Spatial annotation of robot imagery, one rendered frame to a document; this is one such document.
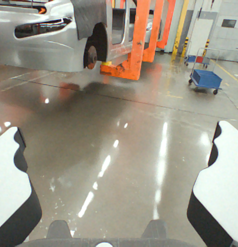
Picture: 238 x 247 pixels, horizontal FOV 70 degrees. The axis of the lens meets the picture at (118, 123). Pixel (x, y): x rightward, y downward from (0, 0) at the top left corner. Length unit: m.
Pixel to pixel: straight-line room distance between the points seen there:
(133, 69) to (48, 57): 1.38
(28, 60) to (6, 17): 0.41
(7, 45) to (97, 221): 1.90
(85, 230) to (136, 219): 0.39
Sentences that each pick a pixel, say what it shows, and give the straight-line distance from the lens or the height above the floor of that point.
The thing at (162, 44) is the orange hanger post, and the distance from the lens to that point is 8.99.
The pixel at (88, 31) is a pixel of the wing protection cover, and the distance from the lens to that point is 2.27.
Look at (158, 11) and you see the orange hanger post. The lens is 4.79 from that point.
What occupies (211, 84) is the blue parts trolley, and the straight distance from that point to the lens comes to 4.80.
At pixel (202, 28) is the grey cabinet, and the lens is 10.75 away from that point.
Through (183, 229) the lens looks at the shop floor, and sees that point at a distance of 1.61.
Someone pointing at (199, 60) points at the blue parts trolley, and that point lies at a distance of 8.51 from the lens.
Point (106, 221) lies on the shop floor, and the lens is 1.50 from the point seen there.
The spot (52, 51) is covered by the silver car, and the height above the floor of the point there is 0.99.
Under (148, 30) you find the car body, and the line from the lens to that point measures 7.97.
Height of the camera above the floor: 1.30
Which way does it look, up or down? 30 degrees down
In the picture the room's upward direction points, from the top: 6 degrees clockwise
